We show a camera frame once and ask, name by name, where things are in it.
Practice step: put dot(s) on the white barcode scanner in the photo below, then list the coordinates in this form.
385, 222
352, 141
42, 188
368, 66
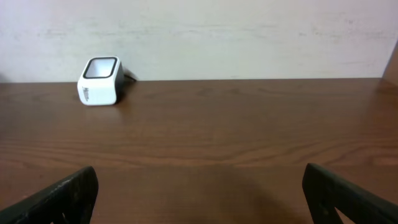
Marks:
101, 81

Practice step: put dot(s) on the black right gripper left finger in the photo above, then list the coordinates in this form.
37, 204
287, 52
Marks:
70, 200

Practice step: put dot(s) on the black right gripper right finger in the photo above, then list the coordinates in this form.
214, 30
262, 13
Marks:
326, 193

